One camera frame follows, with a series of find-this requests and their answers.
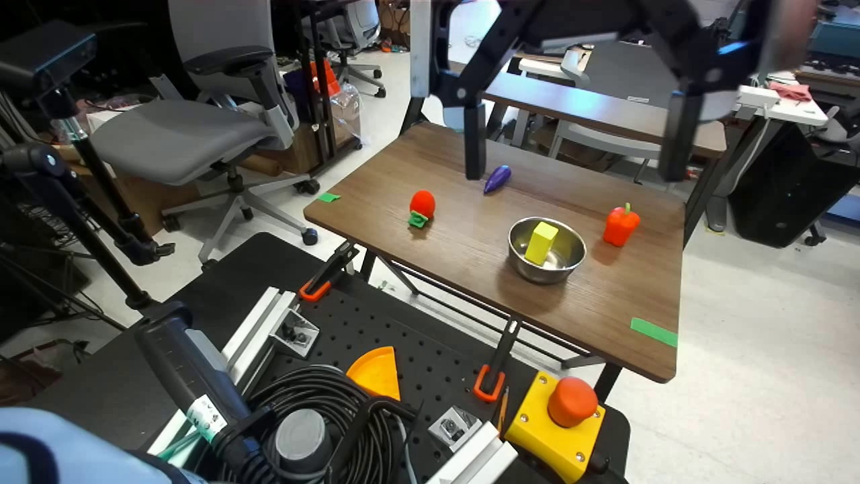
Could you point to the red strawberry plush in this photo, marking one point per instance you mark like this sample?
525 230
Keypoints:
423 204

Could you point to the purple eggplant toy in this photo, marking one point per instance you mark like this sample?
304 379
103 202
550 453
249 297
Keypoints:
499 177

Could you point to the yellow block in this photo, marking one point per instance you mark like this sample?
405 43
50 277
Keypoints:
542 243

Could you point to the small green tape piece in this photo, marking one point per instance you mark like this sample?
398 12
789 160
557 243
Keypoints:
329 198

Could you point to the metal bowl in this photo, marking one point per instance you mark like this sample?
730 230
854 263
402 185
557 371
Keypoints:
565 261

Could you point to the orange triangular plastic piece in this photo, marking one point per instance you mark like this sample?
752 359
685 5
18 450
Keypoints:
377 374

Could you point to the orange bell pepper toy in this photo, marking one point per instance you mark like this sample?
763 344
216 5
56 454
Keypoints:
623 226

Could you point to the brown background desk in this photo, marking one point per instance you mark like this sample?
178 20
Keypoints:
574 99

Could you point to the office chair with wheels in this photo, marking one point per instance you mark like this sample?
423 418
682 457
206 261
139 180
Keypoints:
359 36

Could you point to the yellow emergency stop box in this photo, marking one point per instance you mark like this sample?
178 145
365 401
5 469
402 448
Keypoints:
548 433

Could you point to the grey round knob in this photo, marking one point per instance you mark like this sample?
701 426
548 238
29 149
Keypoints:
300 442

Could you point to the long green tape strip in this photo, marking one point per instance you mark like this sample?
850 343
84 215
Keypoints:
655 331

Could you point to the dark grey cylinder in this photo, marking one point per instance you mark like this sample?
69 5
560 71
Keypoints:
191 366

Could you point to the grey office chair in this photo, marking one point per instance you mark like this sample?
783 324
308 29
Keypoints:
178 138

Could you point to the black tripod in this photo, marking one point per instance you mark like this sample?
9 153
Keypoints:
84 230

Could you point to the white desk with dark panel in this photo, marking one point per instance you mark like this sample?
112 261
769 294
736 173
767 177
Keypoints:
781 102

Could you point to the orange item on desk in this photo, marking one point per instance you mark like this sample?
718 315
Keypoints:
795 90

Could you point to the light blue blurred object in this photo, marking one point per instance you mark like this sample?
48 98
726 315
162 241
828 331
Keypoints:
62 448

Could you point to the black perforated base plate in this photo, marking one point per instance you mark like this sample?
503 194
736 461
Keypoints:
431 359

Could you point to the black metal frame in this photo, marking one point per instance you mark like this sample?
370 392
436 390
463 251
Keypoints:
474 136

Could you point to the small metal bracket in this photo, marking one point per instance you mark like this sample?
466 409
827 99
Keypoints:
456 429
298 335

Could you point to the aluminium extrusion rail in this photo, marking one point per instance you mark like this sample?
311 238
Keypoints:
474 457
259 324

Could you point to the black camera on stand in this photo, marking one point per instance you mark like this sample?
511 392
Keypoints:
42 54

